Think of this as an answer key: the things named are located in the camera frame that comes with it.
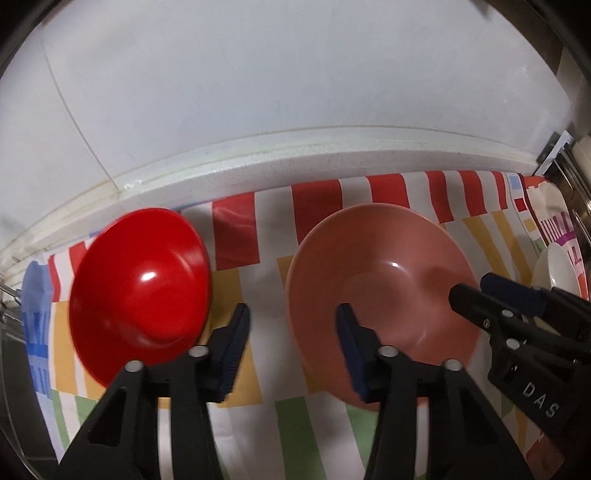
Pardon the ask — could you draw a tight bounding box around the colourful striped tablecloth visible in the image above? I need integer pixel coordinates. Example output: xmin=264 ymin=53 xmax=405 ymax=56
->
xmin=23 ymin=170 xmax=591 ymax=480

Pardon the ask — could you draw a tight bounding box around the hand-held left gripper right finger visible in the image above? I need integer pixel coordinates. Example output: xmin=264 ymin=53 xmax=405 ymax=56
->
xmin=335 ymin=303 xmax=536 ymax=480

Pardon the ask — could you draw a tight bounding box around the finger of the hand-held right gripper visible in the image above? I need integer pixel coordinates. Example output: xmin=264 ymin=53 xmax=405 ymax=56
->
xmin=480 ymin=272 xmax=591 ymax=333
xmin=449 ymin=282 xmax=561 ymax=356

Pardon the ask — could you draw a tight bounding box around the red patterned cloth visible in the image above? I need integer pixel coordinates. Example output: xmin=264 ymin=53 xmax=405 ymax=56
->
xmin=510 ymin=173 xmax=591 ymax=296

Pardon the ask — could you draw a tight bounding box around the red and black bowl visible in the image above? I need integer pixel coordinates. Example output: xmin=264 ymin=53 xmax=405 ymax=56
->
xmin=68 ymin=208 xmax=214 ymax=388

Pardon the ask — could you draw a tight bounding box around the pink bowl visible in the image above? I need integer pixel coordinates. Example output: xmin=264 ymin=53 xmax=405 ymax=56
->
xmin=285 ymin=203 xmax=481 ymax=412

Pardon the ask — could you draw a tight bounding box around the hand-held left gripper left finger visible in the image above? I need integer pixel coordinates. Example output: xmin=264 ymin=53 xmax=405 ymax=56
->
xmin=53 ymin=302 xmax=251 ymax=480

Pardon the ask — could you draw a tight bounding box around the white bowl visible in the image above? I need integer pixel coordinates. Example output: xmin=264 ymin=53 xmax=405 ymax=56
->
xmin=530 ymin=242 xmax=591 ymax=301

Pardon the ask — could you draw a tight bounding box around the white countertop shelf rack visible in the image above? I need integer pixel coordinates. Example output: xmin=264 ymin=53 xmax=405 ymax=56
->
xmin=536 ymin=131 xmax=591 ymax=222

